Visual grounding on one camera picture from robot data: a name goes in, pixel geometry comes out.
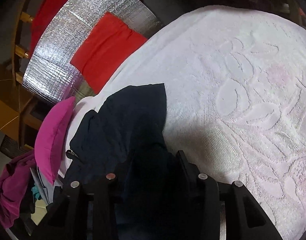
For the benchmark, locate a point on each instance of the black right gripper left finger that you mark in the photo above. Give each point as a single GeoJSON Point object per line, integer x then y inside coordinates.
{"type": "Point", "coordinates": [82, 211]}

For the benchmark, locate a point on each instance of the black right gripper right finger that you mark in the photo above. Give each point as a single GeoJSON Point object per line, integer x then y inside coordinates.
{"type": "Point", "coordinates": [244, 217]}

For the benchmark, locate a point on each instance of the navy blue puffer jacket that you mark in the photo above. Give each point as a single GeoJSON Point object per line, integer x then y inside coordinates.
{"type": "Point", "coordinates": [125, 137]}

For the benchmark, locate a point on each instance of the grey coat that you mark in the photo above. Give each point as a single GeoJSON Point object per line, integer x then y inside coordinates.
{"type": "Point", "coordinates": [45, 189]}

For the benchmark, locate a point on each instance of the teal garment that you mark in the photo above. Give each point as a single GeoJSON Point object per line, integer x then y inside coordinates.
{"type": "Point", "coordinates": [36, 193]}

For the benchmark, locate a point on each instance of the black garment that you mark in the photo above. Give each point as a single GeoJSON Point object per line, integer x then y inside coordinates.
{"type": "Point", "coordinates": [27, 206]}

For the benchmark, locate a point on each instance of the purple fleece garment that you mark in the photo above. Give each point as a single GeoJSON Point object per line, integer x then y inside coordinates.
{"type": "Point", "coordinates": [14, 182]}

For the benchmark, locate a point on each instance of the magenta pillow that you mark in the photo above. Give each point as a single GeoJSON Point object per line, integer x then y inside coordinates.
{"type": "Point", "coordinates": [50, 139]}

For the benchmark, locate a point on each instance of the white embossed bedspread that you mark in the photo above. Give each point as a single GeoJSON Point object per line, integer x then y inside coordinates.
{"type": "Point", "coordinates": [235, 83]}

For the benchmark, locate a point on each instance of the silver foil insulation sheet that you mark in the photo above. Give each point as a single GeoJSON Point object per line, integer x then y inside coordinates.
{"type": "Point", "coordinates": [49, 74]}

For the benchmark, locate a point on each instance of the red pillow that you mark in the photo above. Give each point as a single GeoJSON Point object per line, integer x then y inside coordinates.
{"type": "Point", "coordinates": [109, 44]}

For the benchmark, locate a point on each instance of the red blanket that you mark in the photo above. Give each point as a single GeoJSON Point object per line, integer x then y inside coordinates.
{"type": "Point", "coordinates": [45, 14]}

